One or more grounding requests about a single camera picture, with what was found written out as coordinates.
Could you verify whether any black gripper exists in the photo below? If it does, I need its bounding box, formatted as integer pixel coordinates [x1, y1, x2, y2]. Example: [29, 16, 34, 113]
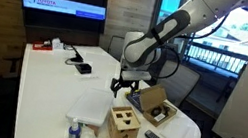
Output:
[108, 74, 142, 103]

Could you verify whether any open cardboard box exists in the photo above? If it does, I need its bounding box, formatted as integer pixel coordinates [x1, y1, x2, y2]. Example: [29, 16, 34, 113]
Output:
[134, 81, 182, 131]

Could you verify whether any wooden shape sorter box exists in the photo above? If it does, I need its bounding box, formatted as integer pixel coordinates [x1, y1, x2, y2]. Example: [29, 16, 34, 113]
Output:
[104, 102, 145, 138]

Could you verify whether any white label card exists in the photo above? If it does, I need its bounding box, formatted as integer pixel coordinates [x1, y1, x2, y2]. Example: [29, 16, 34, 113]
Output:
[153, 112, 167, 123]

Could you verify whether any small black box device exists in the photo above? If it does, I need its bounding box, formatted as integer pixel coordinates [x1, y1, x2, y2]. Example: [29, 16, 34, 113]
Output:
[74, 61, 94, 77]

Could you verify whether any black tablet on stand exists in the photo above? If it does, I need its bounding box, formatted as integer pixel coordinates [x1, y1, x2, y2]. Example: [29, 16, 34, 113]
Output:
[68, 46, 87, 65]

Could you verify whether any crumpled white tissue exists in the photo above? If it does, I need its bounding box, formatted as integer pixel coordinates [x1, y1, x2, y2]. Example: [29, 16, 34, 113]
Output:
[79, 124, 99, 138]

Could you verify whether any white flat sheet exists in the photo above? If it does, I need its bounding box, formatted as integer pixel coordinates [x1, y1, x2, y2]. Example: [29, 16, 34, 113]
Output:
[158, 115, 195, 138]

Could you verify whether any blue spray bottle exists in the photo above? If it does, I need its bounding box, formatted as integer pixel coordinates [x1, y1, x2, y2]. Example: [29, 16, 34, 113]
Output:
[67, 117, 86, 138]

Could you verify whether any red tray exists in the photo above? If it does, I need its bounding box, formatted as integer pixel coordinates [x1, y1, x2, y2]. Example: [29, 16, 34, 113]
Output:
[31, 39, 54, 54]

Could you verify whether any metal balcony railing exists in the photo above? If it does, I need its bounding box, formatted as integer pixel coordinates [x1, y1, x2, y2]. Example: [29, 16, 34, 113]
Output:
[178, 37, 248, 78]

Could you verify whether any black cable bundle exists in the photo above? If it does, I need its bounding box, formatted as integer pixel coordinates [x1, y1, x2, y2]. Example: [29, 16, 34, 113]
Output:
[150, 103, 171, 119]

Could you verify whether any coiled thin cable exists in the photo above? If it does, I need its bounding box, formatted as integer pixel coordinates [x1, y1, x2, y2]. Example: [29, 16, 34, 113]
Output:
[62, 44, 77, 53]

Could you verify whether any dark wooden wall cabinet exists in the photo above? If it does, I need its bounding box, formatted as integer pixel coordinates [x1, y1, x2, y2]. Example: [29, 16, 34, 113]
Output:
[21, 21, 102, 56]

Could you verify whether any wall mounted TV screen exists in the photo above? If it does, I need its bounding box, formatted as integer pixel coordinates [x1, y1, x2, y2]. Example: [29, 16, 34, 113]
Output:
[9, 0, 110, 40]

